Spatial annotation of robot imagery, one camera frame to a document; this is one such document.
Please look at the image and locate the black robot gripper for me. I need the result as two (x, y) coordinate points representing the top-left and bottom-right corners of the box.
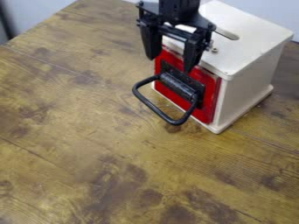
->
(136, 0), (216, 74)

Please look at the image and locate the black metal drawer handle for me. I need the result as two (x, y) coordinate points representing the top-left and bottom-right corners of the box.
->
(130, 59), (205, 127)

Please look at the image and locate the red wooden drawer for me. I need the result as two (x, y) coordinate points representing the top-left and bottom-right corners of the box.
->
(153, 48), (220, 124)

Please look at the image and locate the white wooden box cabinet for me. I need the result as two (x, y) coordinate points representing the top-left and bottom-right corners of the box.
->
(153, 0), (295, 135)

